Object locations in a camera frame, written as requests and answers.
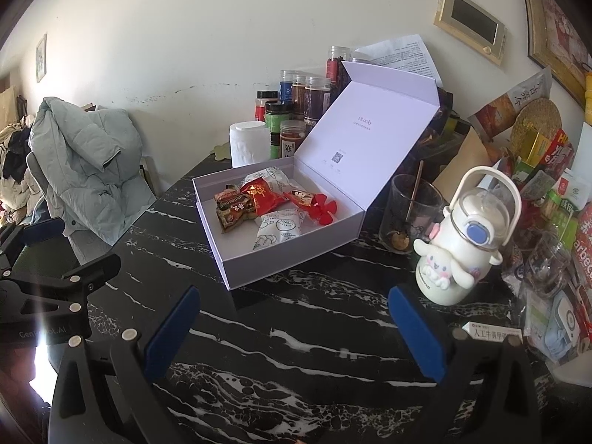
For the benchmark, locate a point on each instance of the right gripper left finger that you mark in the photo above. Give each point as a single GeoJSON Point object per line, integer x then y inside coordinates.
{"type": "Point", "coordinates": [169, 337]}

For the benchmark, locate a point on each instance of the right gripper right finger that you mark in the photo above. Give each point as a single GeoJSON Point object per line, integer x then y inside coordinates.
{"type": "Point", "coordinates": [424, 334]}

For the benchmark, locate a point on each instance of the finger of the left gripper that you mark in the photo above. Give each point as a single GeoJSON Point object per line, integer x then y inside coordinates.
{"type": "Point", "coordinates": [95, 274]}
{"type": "Point", "coordinates": [39, 232]}

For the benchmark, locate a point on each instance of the red brown candy wrappers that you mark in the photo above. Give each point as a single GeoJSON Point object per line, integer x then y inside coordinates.
{"type": "Point", "coordinates": [233, 207]}

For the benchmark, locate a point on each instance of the red plastic fan propeller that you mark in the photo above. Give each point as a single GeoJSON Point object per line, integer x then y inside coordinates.
{"type": "Point", "coordinates": [322, 209]}

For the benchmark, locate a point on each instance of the red gold candy packet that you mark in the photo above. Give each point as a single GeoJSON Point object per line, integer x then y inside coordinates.
{"type": "Point", "coordinates": [263, 198]}

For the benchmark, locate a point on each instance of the red cartoon figure candy packet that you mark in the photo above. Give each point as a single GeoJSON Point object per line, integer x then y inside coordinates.
{"type": "Point", "coordinates": [303, 199]}

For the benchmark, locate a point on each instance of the white bread-print snack bag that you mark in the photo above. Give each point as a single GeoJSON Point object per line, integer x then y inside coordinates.
{"type": "Point", "coordinates": [273, 176]}

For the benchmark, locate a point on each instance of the white medicine box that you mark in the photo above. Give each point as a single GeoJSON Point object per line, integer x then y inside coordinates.
{"type": "Point", "coordinates": [490, 333]}

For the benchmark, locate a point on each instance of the grey puffer jacket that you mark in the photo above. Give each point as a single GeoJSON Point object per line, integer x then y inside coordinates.
{"type": "Point", "coordinates": [92, 163]}

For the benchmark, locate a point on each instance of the white cartoon water bottle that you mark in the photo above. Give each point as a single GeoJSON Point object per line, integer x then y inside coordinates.
{"type": "Point", "coordinates": [467, 243]}

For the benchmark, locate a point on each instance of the clear glass cup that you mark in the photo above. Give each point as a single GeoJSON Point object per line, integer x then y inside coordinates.
{"type": "Point", "coordinates": [412, 209]}

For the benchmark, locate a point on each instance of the white open gift box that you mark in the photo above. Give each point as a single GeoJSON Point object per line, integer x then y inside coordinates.
{"type": "Point", "coordinates": [350, 155]}

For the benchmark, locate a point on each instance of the red barbecue seasoning bag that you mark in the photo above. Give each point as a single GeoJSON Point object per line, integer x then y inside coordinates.
{"type": "Point", "coordinates": [582, 248]}

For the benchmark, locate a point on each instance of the brown paper bag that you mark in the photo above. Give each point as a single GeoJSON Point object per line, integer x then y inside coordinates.
{"type": "Point", "coordinates": [472, 153]}

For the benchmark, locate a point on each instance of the white paper towel roll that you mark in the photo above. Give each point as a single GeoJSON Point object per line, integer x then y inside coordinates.
{"type": "Point", "coordinates": [250, 143]}

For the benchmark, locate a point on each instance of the red chili clear jar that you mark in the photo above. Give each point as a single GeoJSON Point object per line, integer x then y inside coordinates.
{"type": "Point", "coordinates": [292, 133]}

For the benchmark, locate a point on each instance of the green label black-lid jar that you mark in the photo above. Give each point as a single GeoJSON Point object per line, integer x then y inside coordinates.
{"type": "Point", "coordinates": [275, 113]}

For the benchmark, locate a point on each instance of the blue label clear jar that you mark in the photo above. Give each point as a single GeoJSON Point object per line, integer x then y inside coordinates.
{"type": "Point", "coordinates": [287, 79]}

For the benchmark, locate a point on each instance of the brown spice clear jar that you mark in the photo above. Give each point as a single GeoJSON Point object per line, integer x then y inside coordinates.
{"type": "Point", "coordinates": [298, 94]}

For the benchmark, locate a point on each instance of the dark tea clear jar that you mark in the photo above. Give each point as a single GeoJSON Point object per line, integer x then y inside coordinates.
{"type": "Point", "coordinates": [316, 98]}

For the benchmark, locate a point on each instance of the tall red label jar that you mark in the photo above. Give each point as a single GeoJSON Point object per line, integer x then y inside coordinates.
{"type": "Point", "coordinates": [335, 69]}

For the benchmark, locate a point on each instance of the printed white paper sheet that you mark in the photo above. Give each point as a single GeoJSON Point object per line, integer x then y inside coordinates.
{"type": "Point", "coordinates": [407, 53]}

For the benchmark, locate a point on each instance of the small wall picture frame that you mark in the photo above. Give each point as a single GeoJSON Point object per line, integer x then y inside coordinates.
{"type": "Point", "coordinates": [40, 58]}

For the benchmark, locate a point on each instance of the gold framed wall picture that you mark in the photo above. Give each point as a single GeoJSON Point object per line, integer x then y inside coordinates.
{"type": "Point", "coordinates": [554, 41]}

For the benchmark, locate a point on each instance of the cream wall intercom panel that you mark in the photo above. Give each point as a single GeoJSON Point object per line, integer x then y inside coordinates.
{"type": "Point", "coordinates": [473, 26]}

